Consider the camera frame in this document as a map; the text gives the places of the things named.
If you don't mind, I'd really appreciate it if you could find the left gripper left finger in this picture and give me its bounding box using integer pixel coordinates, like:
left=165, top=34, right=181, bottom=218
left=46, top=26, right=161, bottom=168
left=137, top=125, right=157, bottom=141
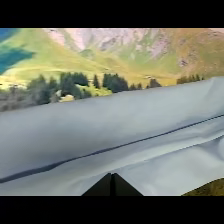
left=81, top=172, right=112, bottom=197

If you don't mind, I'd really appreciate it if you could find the light blue shirt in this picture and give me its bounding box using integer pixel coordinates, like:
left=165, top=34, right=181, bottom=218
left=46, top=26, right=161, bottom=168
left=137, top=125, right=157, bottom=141
left=0, top=76, right=224, bottom=197

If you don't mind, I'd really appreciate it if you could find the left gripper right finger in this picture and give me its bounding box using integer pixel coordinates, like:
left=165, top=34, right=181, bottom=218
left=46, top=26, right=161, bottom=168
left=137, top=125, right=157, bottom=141
left=111, top=172, right=144, bottom=197

